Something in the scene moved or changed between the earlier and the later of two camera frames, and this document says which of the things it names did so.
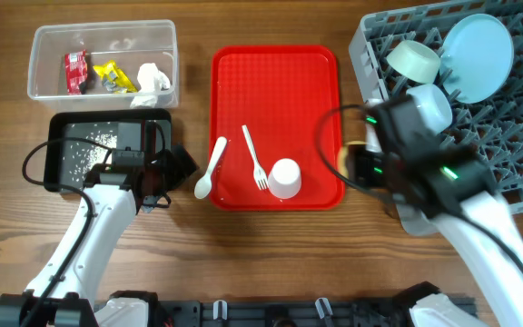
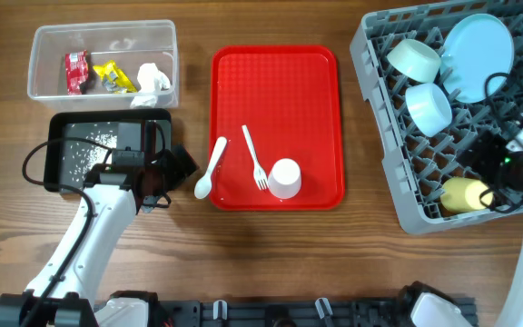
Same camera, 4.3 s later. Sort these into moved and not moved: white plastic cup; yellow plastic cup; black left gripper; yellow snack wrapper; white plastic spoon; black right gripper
Moved: black right gripper; yellow plastic cup
Not moved: white plastic spoon; yellow snack wrapper; black left gripper; white plastic cup
